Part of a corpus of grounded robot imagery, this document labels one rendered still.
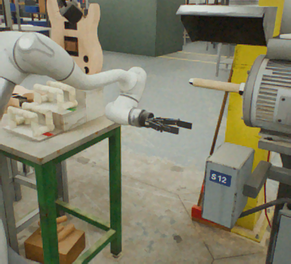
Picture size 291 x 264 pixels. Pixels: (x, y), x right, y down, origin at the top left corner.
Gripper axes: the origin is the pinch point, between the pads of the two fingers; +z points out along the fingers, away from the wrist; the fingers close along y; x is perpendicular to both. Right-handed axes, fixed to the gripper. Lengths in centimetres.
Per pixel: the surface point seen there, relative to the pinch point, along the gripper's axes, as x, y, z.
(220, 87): 21.0, 10.1, 17.0
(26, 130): -13, 26, -69
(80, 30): 37, 1, -62
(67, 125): -9, 13, -56
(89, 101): 2, -2, -55
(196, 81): 21.8, 10.1, 7.3
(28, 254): -100, 5, -90
